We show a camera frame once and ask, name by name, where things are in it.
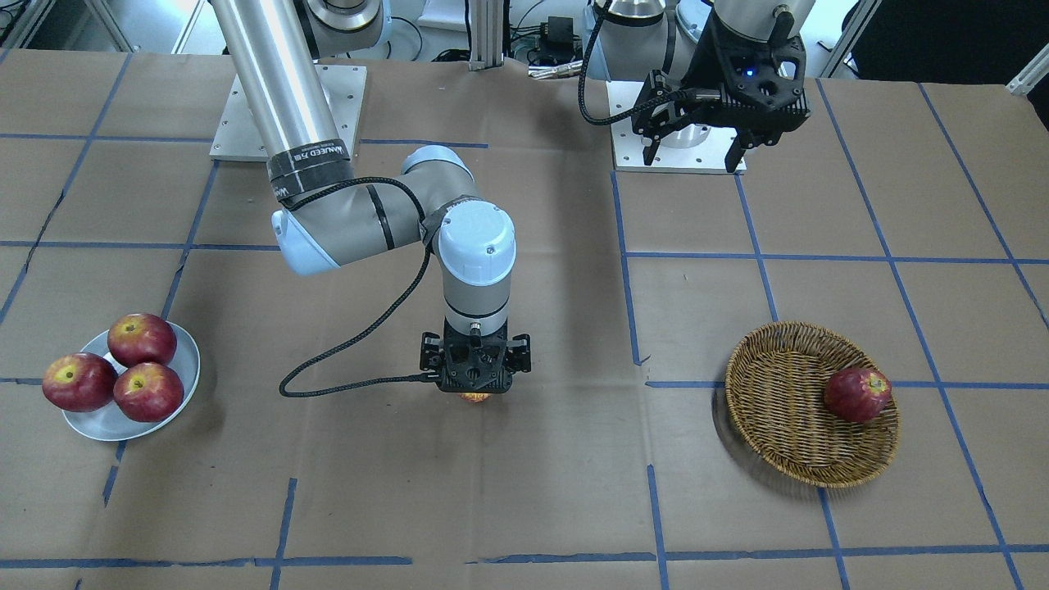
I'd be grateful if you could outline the aluminium frame post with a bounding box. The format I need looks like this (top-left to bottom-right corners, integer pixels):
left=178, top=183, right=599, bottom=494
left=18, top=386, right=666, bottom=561
left=467, top=1, right=508, bottom=72

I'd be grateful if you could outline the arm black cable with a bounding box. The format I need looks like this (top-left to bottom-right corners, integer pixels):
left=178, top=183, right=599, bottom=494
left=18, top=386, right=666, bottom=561
left=278, top=176, right=447, bottom=399

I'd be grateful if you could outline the yellow-red apple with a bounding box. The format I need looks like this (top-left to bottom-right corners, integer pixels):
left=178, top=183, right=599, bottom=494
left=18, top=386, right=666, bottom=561
left=458, top=392, right=492, bottom=403

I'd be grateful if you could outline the red apple on plate back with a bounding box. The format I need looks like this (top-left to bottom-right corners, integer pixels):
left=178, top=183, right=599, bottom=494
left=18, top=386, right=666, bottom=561
left=107, top=313, right=177, bottom=367

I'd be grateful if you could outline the red apple on plate side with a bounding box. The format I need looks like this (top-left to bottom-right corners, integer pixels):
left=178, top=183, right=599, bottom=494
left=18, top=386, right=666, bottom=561
left=41, top=352, right=119, bottom=412

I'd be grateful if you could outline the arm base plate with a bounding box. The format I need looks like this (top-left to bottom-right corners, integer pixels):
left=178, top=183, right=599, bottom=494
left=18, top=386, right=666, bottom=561
left=210, top=63, right=367, bottom=163
left=611, top=119, right=737, bottom=175

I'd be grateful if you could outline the red apple on plate front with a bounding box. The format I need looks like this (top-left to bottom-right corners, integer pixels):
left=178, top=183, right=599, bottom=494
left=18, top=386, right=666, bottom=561
left=113, top=362, right=184, bottom=423

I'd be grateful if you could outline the brown wicker basket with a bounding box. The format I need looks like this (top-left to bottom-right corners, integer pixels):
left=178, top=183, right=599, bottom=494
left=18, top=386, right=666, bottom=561
left=724, top=320, right=901, bottom=488

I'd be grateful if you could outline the dark red apple in basket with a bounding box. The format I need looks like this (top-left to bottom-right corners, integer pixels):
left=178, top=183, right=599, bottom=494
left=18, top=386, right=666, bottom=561
left=823, top=367, right=892, bottom=424

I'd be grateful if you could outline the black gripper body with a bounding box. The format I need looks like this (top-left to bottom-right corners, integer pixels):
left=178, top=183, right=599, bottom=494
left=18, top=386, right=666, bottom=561
left=420, top=321, right=531, bottom=393
left=681, top=12, right=811, bottom=134

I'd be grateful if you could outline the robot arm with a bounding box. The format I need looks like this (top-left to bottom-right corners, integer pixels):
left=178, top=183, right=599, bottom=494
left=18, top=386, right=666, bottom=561
left=577, top=1, right=812, bottom=173
left=212, top=1, right=531, bottom=400

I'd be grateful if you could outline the black braided cable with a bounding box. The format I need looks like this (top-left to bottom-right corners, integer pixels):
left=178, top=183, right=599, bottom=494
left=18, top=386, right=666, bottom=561
left=579, top=4, right=697, bottom=127

